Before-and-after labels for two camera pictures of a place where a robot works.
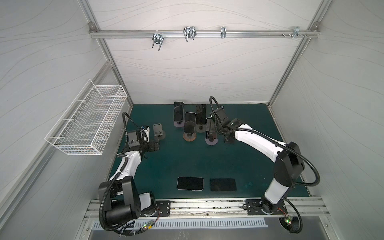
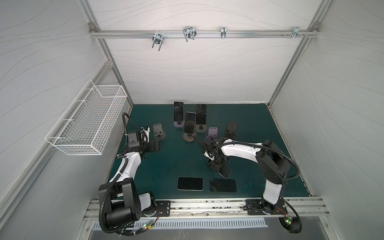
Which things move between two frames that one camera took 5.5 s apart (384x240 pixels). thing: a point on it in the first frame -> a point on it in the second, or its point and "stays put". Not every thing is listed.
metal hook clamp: x=189 y=32 stays put
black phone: x=223 y=184 stays put
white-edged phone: x=190 y=183 stays put
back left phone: x=178 y=111 stays put
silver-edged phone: x=211 y=132 -> x=225 y=171
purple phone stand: x=211 y=142 -> x=212 y=132
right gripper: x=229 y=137 -> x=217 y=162
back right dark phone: x=201 y=114 stays put
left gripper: x=150 y=148 stays put
